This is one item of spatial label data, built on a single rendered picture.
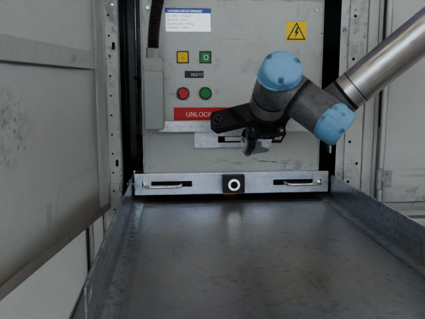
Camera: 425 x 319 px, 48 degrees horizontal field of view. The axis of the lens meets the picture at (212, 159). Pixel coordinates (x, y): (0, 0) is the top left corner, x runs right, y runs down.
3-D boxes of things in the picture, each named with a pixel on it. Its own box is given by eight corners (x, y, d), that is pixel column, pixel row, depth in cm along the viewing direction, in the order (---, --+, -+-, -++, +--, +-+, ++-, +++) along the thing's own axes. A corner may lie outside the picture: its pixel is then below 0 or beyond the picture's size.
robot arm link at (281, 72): (291, 95, 82) (252, 66, 83) (277, 123, 92) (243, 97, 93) (317, 66, 84) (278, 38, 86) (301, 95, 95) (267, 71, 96)
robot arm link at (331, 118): (360, 112, 92) (314, 79, 94) (358, 115, 82) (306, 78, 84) (334, 144, 95) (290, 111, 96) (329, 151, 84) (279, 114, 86)
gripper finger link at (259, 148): (266, 164, 116) (273, 143, 108) (242, 164, 115) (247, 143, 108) (265, 154, 118) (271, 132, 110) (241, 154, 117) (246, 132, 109)
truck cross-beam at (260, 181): (327, 192, 134) (328, 170, 134) (134, 195, 130) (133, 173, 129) (322, 188, 139) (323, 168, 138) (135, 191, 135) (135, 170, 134)
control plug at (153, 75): (164, 130, 118) (162, 57, 115) (144, 130, 118) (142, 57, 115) (164, 126, 126) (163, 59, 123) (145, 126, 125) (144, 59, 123)
